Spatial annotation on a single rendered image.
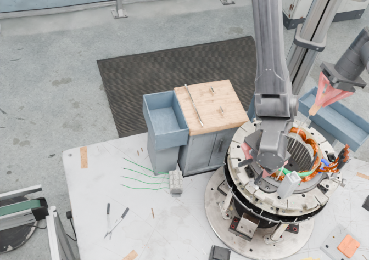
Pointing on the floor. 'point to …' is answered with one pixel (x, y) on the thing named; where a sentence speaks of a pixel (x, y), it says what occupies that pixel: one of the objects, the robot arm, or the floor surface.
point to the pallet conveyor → (10, 215)
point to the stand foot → (17, 236)
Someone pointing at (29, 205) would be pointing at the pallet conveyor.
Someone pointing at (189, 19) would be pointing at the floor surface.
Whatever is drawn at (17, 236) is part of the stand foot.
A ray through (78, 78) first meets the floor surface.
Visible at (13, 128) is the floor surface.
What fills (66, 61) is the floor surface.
